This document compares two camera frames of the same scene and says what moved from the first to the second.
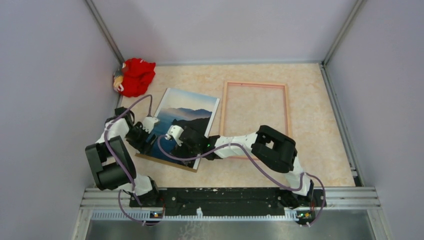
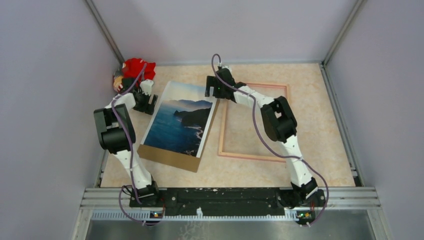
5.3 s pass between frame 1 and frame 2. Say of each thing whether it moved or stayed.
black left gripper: moved
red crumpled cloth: stayed
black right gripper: moved
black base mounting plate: stayed
